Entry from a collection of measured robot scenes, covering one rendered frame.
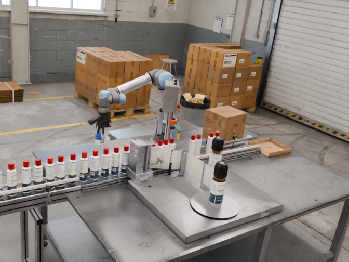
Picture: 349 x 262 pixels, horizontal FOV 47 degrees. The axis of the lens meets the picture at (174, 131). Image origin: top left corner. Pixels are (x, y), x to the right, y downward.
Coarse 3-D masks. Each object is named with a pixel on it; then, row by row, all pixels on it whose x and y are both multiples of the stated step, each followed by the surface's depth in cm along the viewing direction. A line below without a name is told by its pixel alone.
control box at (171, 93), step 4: (168, 80) 289; (168, 84) 278; (172, 84) 279; (168, 88) 274; (172, 88) 274; (176, 88) 274; (164, 92) 276; (168, 92) 275; (172, 92) 275; (176, 92) 275; (164, 96) 277; (168, 96) 276; (172, 96) 276; (176, 96) 276; (164, 100) 278; (168, 100) 278; (172, 100) 278; (176, 100) 278; (164, 104) 279; (168, 104) 279; (172, 104) 279; (176, 104) 279; (164, 108) 280; (168, 108) 280; (172, 108) 280; (176, 108) 280; (172, 112) 281
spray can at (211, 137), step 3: (210, 132) 311; (210, 135) 310; (213, 135) 311; (210, 138) 310; (207, 141) 313; (210, 141) 311; (207, 144) 313; (210, 144) 312; (207, 147) 314; (210, 147) 313; (207, 150) 314; (210, 150) 314; (207, 153) 315
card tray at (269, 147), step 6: (270, 138) 378; (252, 144) 365; (258, 144) 368; (264, 144) 370; (270, 144) 372; (276, 144) 372; (282, 144) 367; (264, 150) 356; (270, 150) 357; (276, 150) 359; (282, 150) 351; (288, 150) 357; (270, 156) 344
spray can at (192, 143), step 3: (192, 135) 300; (195, 135) 301; (192, 138) 300; (189, 141) 302; (192, 141) 300; (195, 141) 301; (189, 144) 302; (192, 144) 301; (195, 144) 302; (189, 147) 303; (192, 147) 301; (189, 150) 303; (192, 150) 302; (192, 153) 303
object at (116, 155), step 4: (116, 148) 262; (116, 152) 263; (112, 156) 265; (116, 156) 263; (112, 160) 265; (116, 160) 264; (112, 164) 266; (116, 164) 266; (112, 168) 267; (116, 168) 267; (112, 172) 268; (116, 172) 268
